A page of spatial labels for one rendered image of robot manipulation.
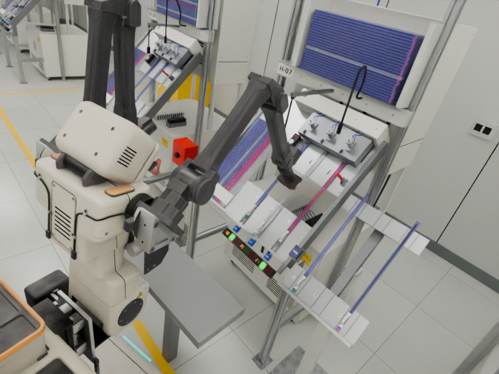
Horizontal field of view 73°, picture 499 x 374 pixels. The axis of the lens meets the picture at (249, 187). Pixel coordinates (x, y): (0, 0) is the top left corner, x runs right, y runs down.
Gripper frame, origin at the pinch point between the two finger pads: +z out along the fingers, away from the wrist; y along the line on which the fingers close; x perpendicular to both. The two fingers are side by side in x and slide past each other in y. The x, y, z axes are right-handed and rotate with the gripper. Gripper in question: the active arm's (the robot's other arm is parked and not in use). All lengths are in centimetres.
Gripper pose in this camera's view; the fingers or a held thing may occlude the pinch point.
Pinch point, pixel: (293, 188)
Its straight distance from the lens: 160.5
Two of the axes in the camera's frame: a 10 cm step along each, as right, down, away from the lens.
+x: -6.7, 7.2, -1.6
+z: 3.2, 4.9, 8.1
